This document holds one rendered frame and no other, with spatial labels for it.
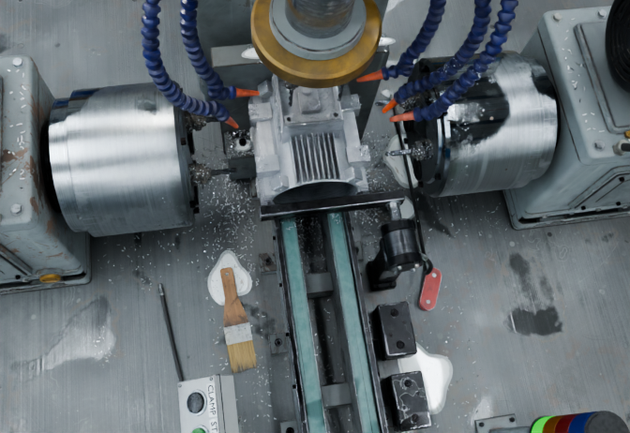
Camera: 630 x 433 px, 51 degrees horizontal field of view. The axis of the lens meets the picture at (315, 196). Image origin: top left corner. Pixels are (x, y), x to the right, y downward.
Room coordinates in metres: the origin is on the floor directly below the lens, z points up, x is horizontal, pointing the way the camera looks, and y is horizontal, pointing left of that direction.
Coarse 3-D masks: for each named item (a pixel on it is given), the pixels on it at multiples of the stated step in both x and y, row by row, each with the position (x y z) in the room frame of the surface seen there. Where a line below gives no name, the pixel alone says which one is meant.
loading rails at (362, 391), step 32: (256, 192) 0.48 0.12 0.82; (288, 224) 0.39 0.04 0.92; (288, 256) 0.33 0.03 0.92; (352, 256) 0.35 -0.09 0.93; (288, 288) 0.27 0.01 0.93; (320, 288) 0.30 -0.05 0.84; (352, 288) 0.29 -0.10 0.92; (288, 320) 0.21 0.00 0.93; (352, 320) 0.24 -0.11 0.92; (288, 352) 0.17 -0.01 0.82; (352, 352) 0.18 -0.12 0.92; (352, 384) 0.13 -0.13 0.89; (320, 416) 0.07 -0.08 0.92; (352, 416) 0.08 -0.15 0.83; (384, 416) 0.09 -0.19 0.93
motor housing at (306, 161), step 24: (264, 144) 0.47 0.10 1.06; (288, 144) 0.47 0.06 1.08; (312, 144) 0.47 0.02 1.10; (336, 144) 0.49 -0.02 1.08; (288, 168) 0.43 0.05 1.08; (312, 168) 0.43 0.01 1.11; (336, 168) 0.45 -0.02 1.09; (360, 168) 0.47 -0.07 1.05; (264, 192) 0.39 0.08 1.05; (288, 192) 0.44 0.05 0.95; (312, 192) 0.45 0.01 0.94; (336, 192) 0.45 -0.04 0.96
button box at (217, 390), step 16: (192, 384) 0.07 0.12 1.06; (208, 384) 0.07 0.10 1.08; (224, 384) 0.07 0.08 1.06; (208, 400) 0.05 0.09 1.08; (224, 400) 0.05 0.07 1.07; (192, 416) 0.02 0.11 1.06; (208, 416) 0.03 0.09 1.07; (224, 416) 0.03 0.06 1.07; (208, 432) 0.00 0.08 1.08; (224, 432) 0.01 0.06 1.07
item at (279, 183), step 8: (264, 88) 0.57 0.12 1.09; (272, 88) 0.57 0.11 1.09; (264, 96) 0.56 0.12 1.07; (352, 168) 0.45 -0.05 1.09; (280, 176) 0.41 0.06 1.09; (352, 176) 0.43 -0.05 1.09; (360, 176) 0.44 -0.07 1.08; (272, 184) 0.40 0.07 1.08; (280, 184) 0.40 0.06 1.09; (288, 184) 0.40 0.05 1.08
